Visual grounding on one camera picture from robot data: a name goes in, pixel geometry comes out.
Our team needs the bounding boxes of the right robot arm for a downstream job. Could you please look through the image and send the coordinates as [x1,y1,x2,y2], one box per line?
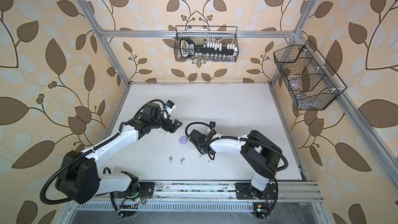
[184,121,289,193]

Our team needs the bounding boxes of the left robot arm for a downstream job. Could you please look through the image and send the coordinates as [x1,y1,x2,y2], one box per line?
[39,99,182,205]

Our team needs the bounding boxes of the purple earbud charging case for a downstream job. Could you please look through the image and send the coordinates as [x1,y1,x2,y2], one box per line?
[178,136,188,145]

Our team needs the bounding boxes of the black tool with white parts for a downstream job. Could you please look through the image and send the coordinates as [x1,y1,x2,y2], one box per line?
[174,37,239,60]

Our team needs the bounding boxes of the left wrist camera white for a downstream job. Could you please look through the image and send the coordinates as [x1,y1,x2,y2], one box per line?
[165,100,176,115]

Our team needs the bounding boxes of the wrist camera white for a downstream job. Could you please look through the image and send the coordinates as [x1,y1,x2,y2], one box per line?
[165,100,176,115]
[209,121,216,131]

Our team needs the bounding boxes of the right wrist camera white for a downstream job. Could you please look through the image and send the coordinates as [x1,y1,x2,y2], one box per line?
[209,121,216,131]

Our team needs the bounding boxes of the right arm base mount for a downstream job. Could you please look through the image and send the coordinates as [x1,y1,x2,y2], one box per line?
[235,180,279,219]

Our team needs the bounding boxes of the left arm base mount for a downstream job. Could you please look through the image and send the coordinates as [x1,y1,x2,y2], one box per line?
[109,181,155,218]

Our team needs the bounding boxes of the black wire basket back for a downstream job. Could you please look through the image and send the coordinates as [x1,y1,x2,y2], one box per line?
[174,24,239,63]

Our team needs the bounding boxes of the black wire basket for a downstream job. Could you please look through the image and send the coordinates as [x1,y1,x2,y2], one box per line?
[273,40,347,111]
[174,24,239,63]

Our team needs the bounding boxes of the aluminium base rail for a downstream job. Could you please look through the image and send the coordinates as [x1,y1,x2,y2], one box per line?
[75,180,324,213]

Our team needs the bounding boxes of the aluminium frame back bar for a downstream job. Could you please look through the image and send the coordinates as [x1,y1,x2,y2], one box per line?
[100,29,296,38]

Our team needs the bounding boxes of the black wire basket right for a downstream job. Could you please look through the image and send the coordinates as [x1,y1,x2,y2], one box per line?
[273,40,347,111]

